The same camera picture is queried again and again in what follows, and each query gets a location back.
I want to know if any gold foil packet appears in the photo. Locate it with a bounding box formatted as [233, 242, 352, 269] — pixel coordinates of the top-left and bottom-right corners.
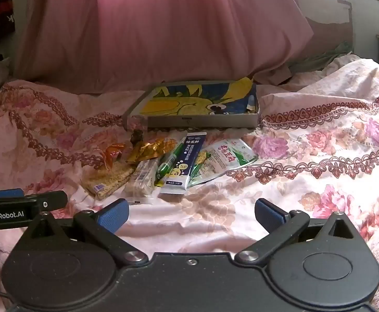
[125, 137, 177, 165]

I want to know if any dark dried fruit clear wrapper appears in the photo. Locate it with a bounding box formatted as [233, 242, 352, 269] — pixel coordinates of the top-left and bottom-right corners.
[128, 129, 146, 147]

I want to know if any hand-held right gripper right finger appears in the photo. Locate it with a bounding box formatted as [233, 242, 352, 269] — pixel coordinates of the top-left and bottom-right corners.
[234, 198, 359, 265]

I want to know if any white nougat bar packet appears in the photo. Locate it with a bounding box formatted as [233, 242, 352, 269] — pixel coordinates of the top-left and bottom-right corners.
[124, 159, 160, 205]

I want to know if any dark blue stick packet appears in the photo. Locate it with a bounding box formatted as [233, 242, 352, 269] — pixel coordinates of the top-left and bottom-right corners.
[158, 132, 207, 196]

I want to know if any pink quilt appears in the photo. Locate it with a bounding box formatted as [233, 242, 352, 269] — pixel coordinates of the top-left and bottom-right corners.
[12, 0, 314, 95]

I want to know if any white green food pouch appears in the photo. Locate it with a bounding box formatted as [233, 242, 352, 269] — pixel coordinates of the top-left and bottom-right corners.
[187, 138, 259, 188]

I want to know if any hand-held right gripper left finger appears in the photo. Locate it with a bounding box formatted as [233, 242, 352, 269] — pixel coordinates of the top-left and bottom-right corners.
[25, 198, 148, 265]

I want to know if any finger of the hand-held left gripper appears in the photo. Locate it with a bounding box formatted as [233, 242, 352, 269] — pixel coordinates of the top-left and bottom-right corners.
[0, 188, 26, 201]
[30, 192, 68, 218]

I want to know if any grey cardboard box tray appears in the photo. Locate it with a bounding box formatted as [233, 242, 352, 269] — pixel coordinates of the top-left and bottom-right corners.
[122, 79, 261, 129]

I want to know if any orange candy wrapper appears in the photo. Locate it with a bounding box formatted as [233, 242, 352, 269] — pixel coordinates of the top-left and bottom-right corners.
[102, 143, 127, 170]

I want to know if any puffed rice cracker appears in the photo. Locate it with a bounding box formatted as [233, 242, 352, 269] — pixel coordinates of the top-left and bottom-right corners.
[83, 162, 137, 201]

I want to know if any green cloth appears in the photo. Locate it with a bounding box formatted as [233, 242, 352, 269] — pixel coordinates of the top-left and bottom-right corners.
[292, 42, 353, 72]

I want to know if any green stick packet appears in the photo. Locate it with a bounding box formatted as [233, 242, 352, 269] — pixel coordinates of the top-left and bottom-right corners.
[155, 138, 187, 186]

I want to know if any floral pink blanket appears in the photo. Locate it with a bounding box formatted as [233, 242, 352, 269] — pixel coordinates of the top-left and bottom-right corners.
[0, 54, 379, 312]

